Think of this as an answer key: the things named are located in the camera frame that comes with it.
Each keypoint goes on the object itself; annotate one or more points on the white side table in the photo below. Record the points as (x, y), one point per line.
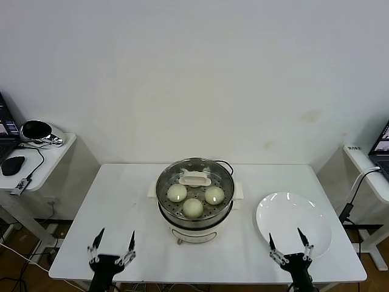
(355, 158)
(57, 155)

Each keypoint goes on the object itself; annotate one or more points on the grey usb hub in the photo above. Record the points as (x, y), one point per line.
(20, 186)

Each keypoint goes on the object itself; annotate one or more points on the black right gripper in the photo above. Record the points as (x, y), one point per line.
(298, 269)

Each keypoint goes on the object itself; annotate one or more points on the white steamed baozi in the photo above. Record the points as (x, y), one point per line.
(215, 196)
(192, 208)
(177, 193)

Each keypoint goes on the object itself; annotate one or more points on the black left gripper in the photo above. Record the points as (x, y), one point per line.
(104, 270)

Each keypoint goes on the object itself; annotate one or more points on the round white plate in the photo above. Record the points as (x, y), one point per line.
(291, 219)

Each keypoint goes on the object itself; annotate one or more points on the white power strip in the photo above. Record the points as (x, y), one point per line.
(56, 231)

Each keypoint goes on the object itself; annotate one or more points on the black computer mouse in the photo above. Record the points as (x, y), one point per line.
(12, 165)

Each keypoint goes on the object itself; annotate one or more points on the cream electric cooker base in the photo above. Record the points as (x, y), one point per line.
(194, 235)

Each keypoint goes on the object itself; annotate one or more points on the perforated steel steamer basket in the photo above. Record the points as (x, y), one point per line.
(194, 223)

